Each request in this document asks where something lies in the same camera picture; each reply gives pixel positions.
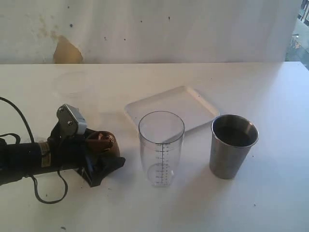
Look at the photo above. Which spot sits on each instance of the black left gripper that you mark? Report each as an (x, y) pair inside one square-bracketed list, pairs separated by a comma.
[(71, 152)]

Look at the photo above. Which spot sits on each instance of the brown wooden cup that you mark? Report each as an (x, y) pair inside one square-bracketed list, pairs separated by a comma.
[(114, 151)]

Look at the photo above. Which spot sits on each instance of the brown contents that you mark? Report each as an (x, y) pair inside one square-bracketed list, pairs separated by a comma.
[(99, 142)]

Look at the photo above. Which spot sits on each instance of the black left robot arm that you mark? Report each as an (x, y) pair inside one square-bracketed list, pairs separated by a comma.
[(24, 160)]

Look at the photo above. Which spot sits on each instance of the clear plastic shaker cup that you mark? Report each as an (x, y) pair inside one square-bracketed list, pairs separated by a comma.
[(161, 136)]

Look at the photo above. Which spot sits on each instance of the translucent white plastic cup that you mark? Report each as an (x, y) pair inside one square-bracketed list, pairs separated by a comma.
[(73, 88)]

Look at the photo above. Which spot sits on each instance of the white rectangular tray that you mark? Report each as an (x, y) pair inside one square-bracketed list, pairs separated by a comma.
[(184, 101)]

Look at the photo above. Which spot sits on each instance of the stainless steel cup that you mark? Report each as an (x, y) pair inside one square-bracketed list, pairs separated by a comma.
[(232, 138)]

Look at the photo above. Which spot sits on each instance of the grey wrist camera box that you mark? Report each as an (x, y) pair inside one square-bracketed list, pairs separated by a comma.
[(71, 121)]

